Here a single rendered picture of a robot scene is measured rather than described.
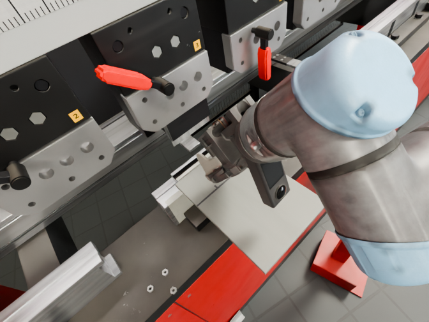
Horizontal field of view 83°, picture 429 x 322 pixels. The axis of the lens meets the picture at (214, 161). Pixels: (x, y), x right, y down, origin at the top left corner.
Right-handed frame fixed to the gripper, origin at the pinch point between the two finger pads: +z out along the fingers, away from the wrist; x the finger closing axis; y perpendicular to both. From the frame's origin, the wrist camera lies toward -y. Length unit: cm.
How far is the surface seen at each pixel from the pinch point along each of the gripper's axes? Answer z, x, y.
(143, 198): 140, 14, 4
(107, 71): -19.2, 10.5, 18.3
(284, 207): -4.7, -3.1, -13.1
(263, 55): -10.7, -15.3, 11.9
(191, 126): 1.0, -0.4, 10.6
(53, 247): 30, 40, 9
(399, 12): 11, -97, 1
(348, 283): 51, -32, -86
